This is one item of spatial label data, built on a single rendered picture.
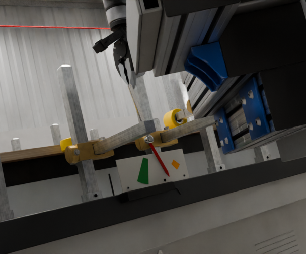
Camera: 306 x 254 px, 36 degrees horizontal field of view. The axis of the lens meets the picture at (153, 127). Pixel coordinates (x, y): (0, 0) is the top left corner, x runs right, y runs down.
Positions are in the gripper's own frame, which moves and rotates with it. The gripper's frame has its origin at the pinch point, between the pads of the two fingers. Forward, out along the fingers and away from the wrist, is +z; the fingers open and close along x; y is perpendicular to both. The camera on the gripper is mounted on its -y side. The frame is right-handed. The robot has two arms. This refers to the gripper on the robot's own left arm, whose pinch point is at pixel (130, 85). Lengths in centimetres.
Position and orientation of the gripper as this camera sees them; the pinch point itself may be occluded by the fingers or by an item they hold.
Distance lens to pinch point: 142.3
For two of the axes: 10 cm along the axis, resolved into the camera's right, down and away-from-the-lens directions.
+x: -5.6, 2.4, 7.9
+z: 2.4, 9.6, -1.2
